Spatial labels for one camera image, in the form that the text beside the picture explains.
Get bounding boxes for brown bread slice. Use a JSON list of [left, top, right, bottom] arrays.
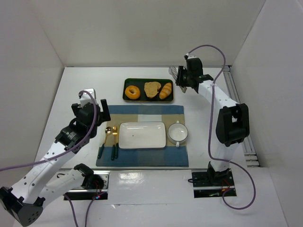
[[144, 82, 161, 98]]

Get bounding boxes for metal food tongs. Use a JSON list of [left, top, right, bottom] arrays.
[[169, 66, 187, 93]]

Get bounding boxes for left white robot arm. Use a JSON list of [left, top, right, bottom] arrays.
[[0, 99, 111, 227]]

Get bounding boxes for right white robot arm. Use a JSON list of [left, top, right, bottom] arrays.
[[176, 55, 250, 173]]

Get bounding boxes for golden bread roll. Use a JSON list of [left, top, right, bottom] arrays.
[[159, 83, 172, 100]]

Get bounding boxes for orange bagel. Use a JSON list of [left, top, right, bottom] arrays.
[[125, 85, 141, 100]]

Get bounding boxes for dark green serving tray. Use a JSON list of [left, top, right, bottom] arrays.
[[122, 78, 174, 103]]

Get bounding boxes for white rectangular plate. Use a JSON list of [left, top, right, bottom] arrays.
[[118, 122, 166, 149]]

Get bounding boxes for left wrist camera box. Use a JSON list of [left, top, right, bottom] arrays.
[[78, 88, 97, 107]]

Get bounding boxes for gold spoon green handle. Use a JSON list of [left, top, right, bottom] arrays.
[[97, 127, 112, 159]]

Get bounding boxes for gold fork green handle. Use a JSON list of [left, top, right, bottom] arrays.
[[111, 126, 118, 161]]

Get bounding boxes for gold knife green handle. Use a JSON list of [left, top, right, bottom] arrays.
[[114, 133, 119, 159]]

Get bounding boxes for white two-handled soup bowl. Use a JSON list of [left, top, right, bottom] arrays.
[[168, 121, 188, 148]]

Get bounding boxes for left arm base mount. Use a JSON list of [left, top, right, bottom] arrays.
[[66, 171, 109, 201]]

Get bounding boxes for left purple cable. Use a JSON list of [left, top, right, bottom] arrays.
[[0, 91, 101, 227]]

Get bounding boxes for purple cable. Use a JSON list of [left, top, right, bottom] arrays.
[[0, 91, 101, 227], [186, 44, 257, 210]]

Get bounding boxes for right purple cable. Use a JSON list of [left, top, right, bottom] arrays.
[[186, 44, 257, 210]]

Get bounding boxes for aluminium rail frame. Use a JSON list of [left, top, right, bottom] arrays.
[[223, 66, 260, 168]]

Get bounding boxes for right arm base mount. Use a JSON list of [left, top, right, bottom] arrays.
[[187, 171, 237, 198]]

